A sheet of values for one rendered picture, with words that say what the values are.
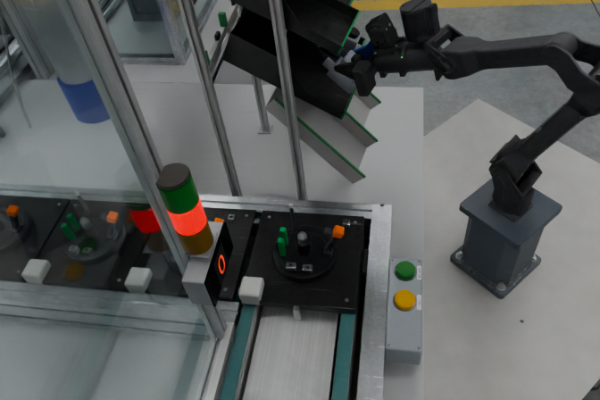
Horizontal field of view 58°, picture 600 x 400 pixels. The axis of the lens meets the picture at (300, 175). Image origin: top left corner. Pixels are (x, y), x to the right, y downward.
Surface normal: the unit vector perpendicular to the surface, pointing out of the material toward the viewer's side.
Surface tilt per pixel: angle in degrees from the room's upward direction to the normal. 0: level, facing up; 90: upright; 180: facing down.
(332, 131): 45
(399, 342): 0
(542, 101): 0
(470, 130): 0
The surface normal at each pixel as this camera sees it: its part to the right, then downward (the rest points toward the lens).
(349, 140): 0.60, -0.37
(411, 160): -0.10, -0.69
